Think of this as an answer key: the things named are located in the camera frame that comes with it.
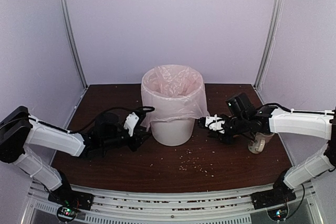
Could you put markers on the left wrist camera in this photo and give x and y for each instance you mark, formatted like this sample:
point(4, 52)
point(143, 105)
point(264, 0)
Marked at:
point(133, 123)

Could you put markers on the front aluminium rail base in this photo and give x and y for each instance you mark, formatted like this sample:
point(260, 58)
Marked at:
point(227, 206)

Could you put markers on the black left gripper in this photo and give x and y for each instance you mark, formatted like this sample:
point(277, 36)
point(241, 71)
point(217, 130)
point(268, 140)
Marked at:
point(137, 141)

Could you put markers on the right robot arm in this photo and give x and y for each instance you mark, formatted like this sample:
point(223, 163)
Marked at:
point(260, 124)

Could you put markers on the right aluminium frame post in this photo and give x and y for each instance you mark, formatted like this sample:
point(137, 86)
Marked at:
point(270, 41)

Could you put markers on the aluminium frame post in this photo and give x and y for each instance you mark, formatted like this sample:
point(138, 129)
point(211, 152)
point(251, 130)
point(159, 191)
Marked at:
point(72, 43)
point(270, 41)

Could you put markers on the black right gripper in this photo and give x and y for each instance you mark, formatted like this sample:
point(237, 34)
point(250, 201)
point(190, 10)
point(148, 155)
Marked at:
point(216, 135)

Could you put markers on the white plastic trash bin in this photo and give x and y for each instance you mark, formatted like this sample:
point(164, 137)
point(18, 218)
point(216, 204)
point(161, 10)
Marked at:
point(172, 133)

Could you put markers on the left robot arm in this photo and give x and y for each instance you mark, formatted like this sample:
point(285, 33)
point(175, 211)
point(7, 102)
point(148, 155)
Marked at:
point(20, 129)

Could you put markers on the left aluminium frame post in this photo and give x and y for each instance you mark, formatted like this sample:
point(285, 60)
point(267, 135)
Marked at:
point(72, 43)

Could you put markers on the translucent pink plastic bag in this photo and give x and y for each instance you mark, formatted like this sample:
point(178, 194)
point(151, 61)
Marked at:
point(176, 92)

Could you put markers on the cream patterned ceramic mug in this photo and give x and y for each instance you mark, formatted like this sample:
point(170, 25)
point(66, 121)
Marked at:
point(259, 142)

